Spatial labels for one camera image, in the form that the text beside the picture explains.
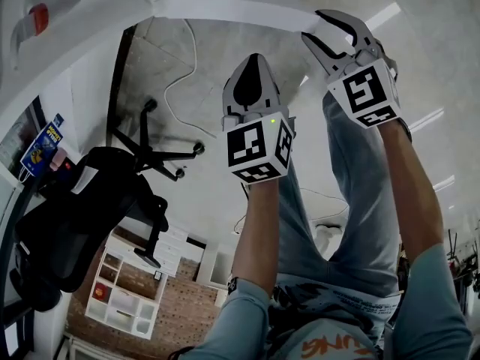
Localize black office chair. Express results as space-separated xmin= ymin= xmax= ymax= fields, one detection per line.
xmin=10 ymin=98 xmax=206 ymax=313

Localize black floor strip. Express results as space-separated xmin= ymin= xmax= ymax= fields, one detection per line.
xmin=106 ymin=24 xmax=138 ymax=148

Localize person's light blue shirt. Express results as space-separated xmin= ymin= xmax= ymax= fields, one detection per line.
xmin=178 ymin=242 xmax=476 ymax=360

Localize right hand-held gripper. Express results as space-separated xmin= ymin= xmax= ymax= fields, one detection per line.
xmin=301 ymin=8 xmax=402 ymax=130

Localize red dispenser tap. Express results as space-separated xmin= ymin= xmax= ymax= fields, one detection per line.
xmin=28 ymin=3 xmax=50 ymax=37

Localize white water dispenser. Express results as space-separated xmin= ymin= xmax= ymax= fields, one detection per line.
xmin=0 ymin=0 xmax=241 ymax=127

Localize thin white cable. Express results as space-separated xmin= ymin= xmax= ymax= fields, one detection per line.
xmin=298 ymin=187 xmax=350 ymax=223

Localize blue snack bag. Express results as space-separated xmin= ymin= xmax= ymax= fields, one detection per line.
xmin=19 ymin=121 xmax=65 ymax=182

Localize person's blue jeans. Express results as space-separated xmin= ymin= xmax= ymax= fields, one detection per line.
xmin=276 ymin=91 xmax=405 ymax=300

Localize red box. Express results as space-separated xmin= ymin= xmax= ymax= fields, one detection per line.
xmin=91 ymin=282 xmax=113 ymax=302

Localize person's white shoe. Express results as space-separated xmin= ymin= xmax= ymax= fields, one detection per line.
xmin=313 ymin=223 xmax=348 ymax=257

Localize white low cabinet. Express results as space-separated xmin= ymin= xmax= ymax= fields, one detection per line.
xmin=196 ymin=243 xmax=234 ymax=289

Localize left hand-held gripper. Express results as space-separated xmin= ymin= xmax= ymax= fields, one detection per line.
xmin=217 ymin=52 xmax=297 ymax=185

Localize white power cable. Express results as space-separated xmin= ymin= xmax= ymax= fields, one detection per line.
xmin=163 ymin=18 xmax=219 ymax=139

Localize person's left forearm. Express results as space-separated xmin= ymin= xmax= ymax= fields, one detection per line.
xmin=231 ymin=177 xmax=281 ymax=296

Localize person's right forearm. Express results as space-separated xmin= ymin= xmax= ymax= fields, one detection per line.
xmin=373 ymin=118 xmax=446 ymax=274

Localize white cubby shelf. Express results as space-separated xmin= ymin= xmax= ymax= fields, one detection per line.
xmin=84 ymin=233 xmax=170 ymax=340

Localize white cabinet door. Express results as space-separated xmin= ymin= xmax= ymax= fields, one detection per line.
xmin=152 ymin=0 xmax=322 ymax=34

